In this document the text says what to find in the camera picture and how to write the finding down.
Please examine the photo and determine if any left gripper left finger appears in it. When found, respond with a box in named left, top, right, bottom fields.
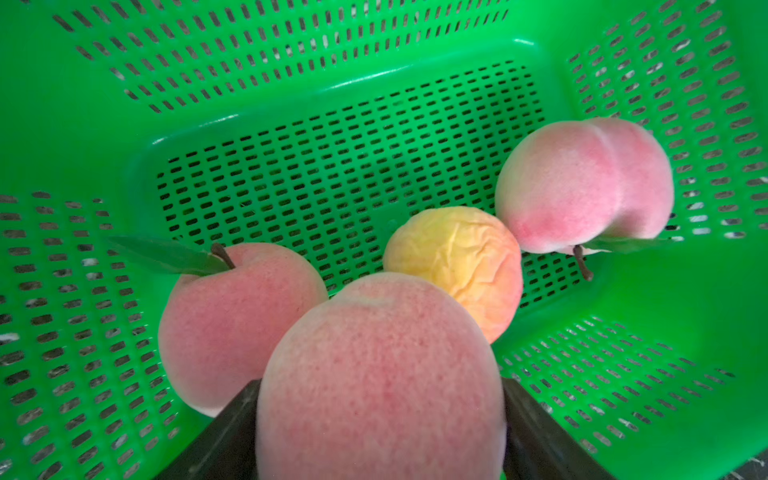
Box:
left=155, top=380, right=261, bottom=480

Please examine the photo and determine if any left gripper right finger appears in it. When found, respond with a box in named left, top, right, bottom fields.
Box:
left=501, top=378, right=614, bottom=480

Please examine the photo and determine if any pink peach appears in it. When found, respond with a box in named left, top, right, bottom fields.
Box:
left=101, top=235, right=330, bottom=419
left=495, top=118, right=674, bottom=281
left=256, top=273, right=507, bottom=479

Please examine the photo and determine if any orange peach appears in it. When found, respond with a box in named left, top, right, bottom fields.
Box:
left=383, top=206, right=524, bottom=344

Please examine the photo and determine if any green plastic basket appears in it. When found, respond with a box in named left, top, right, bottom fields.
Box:
left=1, top=1, right=767, bottom=479

